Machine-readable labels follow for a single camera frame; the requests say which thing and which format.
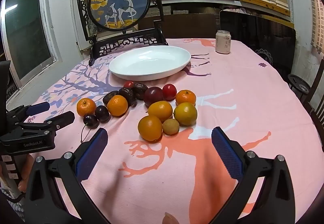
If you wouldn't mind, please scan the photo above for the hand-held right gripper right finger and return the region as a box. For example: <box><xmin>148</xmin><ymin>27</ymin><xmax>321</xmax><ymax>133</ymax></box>
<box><xmin>211</xmin><ymin>126</ymin><xmax>296</xmax><ymax>224</ymax></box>

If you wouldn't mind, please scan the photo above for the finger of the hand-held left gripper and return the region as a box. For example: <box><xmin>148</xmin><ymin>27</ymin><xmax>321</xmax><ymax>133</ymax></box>
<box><xmin>15</xmin><ymin>111</ymin><xmax>76</xmax><ymax>138</ymax></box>
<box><xmin>6</xmin><ymin>102</ymin><xmax>50</xmax><ymax>123</ymax></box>

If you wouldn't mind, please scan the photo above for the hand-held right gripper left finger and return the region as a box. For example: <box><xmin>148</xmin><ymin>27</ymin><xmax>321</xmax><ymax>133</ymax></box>
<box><xmin>24</xmin><ymin>127</ymin><xmax>109</xmax><ymax>224</ymax></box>

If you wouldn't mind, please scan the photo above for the orange tangerine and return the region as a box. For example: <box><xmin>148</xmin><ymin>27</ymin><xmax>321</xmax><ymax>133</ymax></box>
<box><xmin>175</xmin><ymin>90</ymin><xmax>196</xmax><ymax>106</ymax></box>
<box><xmin>107</xmin><ymin>95</ymin><xmax>128</xmax><ymax>117</ymax></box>
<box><xmin>77</xmin><ymin>98</ymin><xmax>97</xmax><ymax>117</ymax></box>

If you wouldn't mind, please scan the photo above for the dark cherry with stem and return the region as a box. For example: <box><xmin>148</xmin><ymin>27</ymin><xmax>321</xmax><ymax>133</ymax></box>
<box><xmin>80</xmin><ymin>114</ymin><xmax>100</xmax><ymax>143</ymax></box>

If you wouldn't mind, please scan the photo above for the dark wrinkled passion fruit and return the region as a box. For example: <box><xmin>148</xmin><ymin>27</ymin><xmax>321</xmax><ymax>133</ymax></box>
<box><xmin>102</xmin><ymin>90</ymin><xmax>119</xmax><ymax>106</ymax></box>
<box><xmin>118</xmin><ymin>87</ymin><xmax>137</xmax><ymax>107</ymax></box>
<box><xmin>132</xmin><ymin>83</ymin><xmax>149</xmax><ymax>100</ymax></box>

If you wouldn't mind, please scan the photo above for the yellow-orange plum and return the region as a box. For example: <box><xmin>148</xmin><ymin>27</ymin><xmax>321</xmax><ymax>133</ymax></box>
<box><xmin>148</xmin><ymin>101</ymin><xmax>173</xmax><ymax>123</ymax></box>
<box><xmin>174</xmin><ymin>102</ymin><xmax>198</xmax><ymax>126</ymax></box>
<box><xmin>138</xmin><ymin>115</ymin><xmax>163</xmax><ymax>142</ymax></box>

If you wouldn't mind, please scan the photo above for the small tan longan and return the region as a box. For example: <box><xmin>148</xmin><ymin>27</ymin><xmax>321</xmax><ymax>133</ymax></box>
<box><xmin>162</xmin><ymin>119</ymin><xmax>180</xmax><ymax>135</ymax></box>

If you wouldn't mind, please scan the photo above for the white oval plate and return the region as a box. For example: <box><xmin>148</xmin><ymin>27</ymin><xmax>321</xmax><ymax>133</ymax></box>
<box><xmin>108</xmin><ymin>45</ymin><xmax>191</xmax><ymax>81</ymax></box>

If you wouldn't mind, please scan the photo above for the person's left hand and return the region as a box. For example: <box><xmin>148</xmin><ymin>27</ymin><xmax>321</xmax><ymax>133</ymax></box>
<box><xmin>16</xmin><ymin>154</ymin><xmax>34</xmax><ymax>192</ymax></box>

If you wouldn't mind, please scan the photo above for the person's right hand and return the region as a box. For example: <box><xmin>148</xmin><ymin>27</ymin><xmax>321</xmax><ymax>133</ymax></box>
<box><xmin>162</xmin><ymin>212</ymin><xmax>181</xmax><ymax>224</ymax></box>

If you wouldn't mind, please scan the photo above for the white framed window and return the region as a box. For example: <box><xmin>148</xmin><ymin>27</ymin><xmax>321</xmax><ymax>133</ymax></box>
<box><xmin>0</xmin><ymin>0</ymin><xmax>64</xmax><ymax>90</ymax></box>

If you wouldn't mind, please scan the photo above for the dark purple plum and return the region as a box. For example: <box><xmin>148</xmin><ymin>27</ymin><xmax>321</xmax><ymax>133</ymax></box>
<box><xmin>143</xmin><ymin>87</ymin><xmax>164</xmax><ymax>108</ymax></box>

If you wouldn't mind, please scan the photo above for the round black stool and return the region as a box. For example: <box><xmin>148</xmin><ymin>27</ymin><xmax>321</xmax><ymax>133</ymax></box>
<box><xmin>287</xmin><ymin>74</ymin><xmax>311</xmax><ymax>103</ymax></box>

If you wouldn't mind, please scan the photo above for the pink beverage can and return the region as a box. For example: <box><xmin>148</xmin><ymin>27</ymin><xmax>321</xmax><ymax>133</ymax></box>
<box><xmin>215</xmin><ymin>30</ymin><xmax>232</xmax><ymax>54</ymax></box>

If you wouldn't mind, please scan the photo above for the dark wooden chair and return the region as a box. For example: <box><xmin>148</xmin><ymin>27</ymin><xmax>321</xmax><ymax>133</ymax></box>
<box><xmin>301</xmin><ymin>58</ymin><xmax>324</xmax><ymax>133</ymax></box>

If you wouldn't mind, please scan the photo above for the black chair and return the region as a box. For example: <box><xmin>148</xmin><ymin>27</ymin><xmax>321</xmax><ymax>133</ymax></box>
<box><xmin>219</xmin><ymin>10</ymin><xmax>296</xmax><ymax>75</ymax></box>

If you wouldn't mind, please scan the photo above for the round deer painting table screen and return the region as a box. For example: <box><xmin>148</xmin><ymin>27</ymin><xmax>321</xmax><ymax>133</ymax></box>
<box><xmin>75</xmin><ymin>0</ymin><xmax>169</xmax><ymax>67</ymax></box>

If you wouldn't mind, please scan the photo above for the dark brown board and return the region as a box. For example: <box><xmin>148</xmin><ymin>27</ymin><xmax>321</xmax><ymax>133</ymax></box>
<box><xmin>138</xmin><ymin>14</ymin><xmax>221</xmax><ymax>39</ymax></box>

